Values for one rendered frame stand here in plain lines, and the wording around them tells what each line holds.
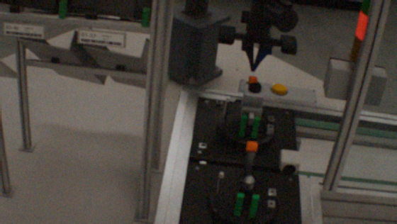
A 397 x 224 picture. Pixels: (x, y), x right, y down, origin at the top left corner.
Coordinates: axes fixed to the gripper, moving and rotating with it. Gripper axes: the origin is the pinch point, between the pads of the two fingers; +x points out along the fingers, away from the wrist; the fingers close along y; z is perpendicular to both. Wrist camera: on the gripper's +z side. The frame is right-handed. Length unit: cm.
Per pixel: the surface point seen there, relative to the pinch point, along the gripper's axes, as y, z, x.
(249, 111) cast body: 0.1, -16.6, 4.3
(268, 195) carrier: -5.2, -37.8, 9.2
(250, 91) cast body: 0.5, -14.7, 0.5
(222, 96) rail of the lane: 6.4, 2.0, 13.0
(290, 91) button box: -11.3, 9.0, 12.8
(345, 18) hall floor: -84, 297, 106
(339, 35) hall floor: -75, 262, 107
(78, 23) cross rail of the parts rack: 33, -36, -21
